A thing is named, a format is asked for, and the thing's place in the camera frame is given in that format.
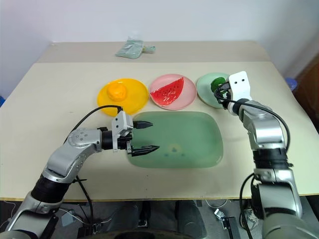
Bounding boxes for dark green toy vegetable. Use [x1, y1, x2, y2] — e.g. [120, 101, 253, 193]
[210, 77, 227, 94]

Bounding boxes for large green rectangular tray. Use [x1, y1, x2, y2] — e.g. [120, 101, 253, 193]
[127, 110, 224, 170]

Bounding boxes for pink round plate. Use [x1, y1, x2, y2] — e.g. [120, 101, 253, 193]
[149, 73, 197, 111]

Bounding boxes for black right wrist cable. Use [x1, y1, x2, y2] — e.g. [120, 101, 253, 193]
[223, 99, 291, 156]

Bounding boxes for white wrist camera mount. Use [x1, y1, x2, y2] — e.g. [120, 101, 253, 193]
[111, 111, 134, 153]
[228, 71, 251, 102]

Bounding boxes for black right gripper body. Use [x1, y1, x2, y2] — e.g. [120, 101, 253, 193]
[218, 82, 233, 103]

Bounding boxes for small grey box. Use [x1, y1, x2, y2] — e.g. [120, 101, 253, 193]
[60, 210, 76, 225]

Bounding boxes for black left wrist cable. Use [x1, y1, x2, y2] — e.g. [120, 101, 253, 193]
[63, 106, 123, 145]

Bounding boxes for yellow round plate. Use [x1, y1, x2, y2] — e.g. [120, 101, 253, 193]
[96, 78, 150, 117]

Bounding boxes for clear plastic bag, green contents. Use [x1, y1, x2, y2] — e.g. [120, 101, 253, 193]
[115, 36, 145, 60]

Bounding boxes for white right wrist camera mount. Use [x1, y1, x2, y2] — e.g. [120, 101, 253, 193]
[228, 71, 251, 102]

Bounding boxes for black shoulder cable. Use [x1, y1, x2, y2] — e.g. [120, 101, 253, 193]
[239, 172, 257, 233]
[75, 175, 96, 225]

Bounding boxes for thin white floor cable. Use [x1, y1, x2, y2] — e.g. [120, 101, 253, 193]
[206, 198, 230, 209]

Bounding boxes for black left shoulder cable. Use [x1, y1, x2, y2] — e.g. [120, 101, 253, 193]
[75, 175, 96, 225]

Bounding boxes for red watermelon slice toy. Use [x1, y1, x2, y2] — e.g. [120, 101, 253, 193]
[150, 77, 186, 106]

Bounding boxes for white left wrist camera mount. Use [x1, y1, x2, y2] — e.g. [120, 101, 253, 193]
[111, 111, 134, 153]

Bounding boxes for blue round object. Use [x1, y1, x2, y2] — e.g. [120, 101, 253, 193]
[286, 77, 299, 95]

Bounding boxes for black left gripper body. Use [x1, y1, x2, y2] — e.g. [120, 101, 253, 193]
[116, 121, 137, 156]

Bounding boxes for black right shoulder cable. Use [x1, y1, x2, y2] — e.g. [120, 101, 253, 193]
[239, 172, 257, 233]

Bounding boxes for brown wooden furniture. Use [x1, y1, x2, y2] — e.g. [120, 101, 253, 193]
[293, 58, 319, 126]

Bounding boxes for orange toy fruit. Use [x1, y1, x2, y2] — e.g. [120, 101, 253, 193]
[107, 83, 128, 102]

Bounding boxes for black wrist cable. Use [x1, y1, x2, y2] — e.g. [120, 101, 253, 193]
[223, 99, 291, 156]
[63, 106, 123, 145]

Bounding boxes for light green round plate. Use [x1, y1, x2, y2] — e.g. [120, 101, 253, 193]
[196, 72, 233, 110]

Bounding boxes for black bracket with white connector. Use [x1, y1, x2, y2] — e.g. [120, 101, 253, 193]
[213, 208, 241, 239]

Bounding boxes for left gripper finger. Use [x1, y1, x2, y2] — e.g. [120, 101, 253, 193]
[134, 120, 154, 130]
[130, 145, 160, 158]

